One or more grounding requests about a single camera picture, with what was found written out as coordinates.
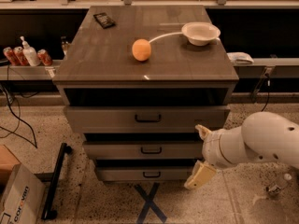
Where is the red soda can left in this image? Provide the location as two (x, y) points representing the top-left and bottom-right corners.
(3, 47), (20, 65)

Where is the clear plastic bottle on floor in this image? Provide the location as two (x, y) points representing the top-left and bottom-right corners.
(266, 173), (292, 196)

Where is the red soda can middle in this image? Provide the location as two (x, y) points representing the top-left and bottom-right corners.
(13, 47), (29, 66)

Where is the white pump bottle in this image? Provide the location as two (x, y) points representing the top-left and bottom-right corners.
(21, 36), (40, 66)

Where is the grey drawer cabinet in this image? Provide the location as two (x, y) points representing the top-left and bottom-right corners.
(53, 6), (238, 169)

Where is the red soda can right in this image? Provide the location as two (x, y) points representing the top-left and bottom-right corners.
(37, 49), (52, 66)

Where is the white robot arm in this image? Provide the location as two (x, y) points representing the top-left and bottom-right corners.
(184, 112), (299, 189)

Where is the red soda can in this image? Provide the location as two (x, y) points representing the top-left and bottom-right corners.
(37, 49), (52, 66)
(3, 47), (20, 65)
(13, 47), (29, 66)

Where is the black snack packet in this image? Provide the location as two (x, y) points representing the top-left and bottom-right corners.
(93, 12), (116, 29)

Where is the white bowl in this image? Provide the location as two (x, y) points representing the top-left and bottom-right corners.
(181, 22), (221, 46)

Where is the blue tape cross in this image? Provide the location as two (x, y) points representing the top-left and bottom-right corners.
(135, 183), (167, 224)

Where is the black cable right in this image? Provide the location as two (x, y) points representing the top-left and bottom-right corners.
(261, 73), (271, 113)

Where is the white folded cloth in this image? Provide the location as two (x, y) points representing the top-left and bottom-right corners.
(227, 52), (254, 64)

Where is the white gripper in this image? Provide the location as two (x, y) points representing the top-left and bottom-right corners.
(184, 124), (247, 190)

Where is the small dark bottle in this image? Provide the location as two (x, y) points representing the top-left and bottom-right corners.
(61, 36), (69, 54)

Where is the orange fruit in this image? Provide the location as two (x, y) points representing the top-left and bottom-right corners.
(132, 39), (151, 62)

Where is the cardboard box with logo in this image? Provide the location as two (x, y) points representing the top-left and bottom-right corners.
(0, 145), (47, 224)

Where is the black metal bar stand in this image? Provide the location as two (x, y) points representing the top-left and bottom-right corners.
(41, 143), (72, 220)

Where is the black floor cable left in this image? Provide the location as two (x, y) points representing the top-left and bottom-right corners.
(0, 83), (39, 149)

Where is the grey drawer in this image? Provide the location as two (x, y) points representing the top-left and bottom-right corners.
(94, 167), (192, 182)
(83, 141), (202, 160)
(64, 105), (230, 133)

